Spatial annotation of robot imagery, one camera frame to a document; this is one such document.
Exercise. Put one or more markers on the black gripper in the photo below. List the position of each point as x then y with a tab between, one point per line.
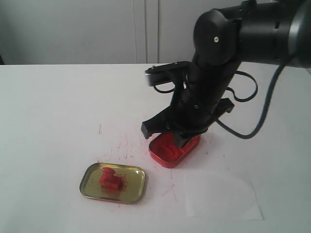
196	104

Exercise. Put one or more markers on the red ink pad tin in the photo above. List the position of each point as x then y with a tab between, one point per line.
163	150

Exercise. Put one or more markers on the gold metal tin lid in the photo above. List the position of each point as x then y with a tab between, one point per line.
133	181

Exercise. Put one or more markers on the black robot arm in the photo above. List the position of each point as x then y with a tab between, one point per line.
277	33

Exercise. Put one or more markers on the white cabinet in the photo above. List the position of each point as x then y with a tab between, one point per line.
100	31

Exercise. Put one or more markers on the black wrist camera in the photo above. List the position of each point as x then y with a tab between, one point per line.
157	75

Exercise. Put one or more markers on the red stamp block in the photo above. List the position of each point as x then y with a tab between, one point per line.
110	180

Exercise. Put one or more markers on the white paper sheet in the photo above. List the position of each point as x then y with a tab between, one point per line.
214	194

